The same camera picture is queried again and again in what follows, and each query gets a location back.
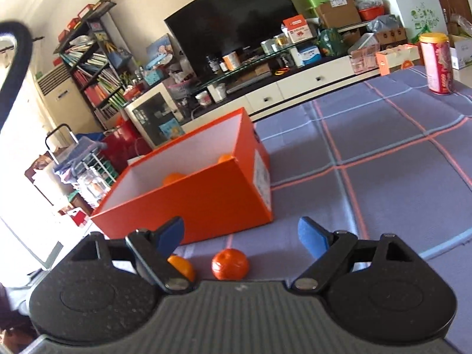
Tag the red shopping bag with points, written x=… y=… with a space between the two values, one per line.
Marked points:
x=125 y=147

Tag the green printed bag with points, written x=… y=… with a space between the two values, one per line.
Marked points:
x=332 y=42

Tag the black television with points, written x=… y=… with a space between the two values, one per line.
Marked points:
x=228 y=25

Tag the orange and white canister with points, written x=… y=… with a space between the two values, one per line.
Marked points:
x=231 y=61

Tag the red can with yellow lid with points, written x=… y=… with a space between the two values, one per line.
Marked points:
x=437 y=62

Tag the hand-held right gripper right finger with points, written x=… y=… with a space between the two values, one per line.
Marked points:
x=311 y=236

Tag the white printed carton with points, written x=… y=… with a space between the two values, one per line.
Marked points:
x=461 y=53

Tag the red plastic basket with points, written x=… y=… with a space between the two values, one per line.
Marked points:
x=371 y=14

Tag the plaid blue tablecloth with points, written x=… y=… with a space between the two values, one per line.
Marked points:
x=387 y=177

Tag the blue and white carton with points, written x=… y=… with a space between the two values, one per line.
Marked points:
x=308 y=55

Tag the white refrigerator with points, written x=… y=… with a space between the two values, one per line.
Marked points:
x=405 y=0

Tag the orange and white gift box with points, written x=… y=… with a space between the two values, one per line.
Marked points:
x=398 y=59

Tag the tangerine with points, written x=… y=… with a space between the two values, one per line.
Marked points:
x=230 y=263
x=173 y=179
x=184 y=267
x=225 y=158

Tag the brown cardboard box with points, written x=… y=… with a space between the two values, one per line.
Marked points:
x=337 y=13

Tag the black bookshelf with books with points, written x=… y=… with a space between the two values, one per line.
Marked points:
x=96 y=66

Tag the white standing air conditioner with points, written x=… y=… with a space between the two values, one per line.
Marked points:
x=62 y=92

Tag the orange cardboard box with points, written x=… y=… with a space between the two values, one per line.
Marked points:
x=206 y=199

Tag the orange and white packet box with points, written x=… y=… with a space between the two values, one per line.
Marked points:
x=295 y=29

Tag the white glass-door cabinet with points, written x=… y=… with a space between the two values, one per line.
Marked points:
x=155 y=114

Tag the red and white cardboard box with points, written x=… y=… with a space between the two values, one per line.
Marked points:
x=75 y=217

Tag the clear plastic storage box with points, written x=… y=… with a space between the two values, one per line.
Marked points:
x=363 y=53

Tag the pink woven basket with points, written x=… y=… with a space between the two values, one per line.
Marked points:
x=179 y=87

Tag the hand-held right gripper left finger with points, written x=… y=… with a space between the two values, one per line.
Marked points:
x=171 y=234

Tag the white and black TV stand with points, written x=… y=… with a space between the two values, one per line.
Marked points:
x=295 y=84

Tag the teal plastic basket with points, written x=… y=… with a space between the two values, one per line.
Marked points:
x=153 y=76

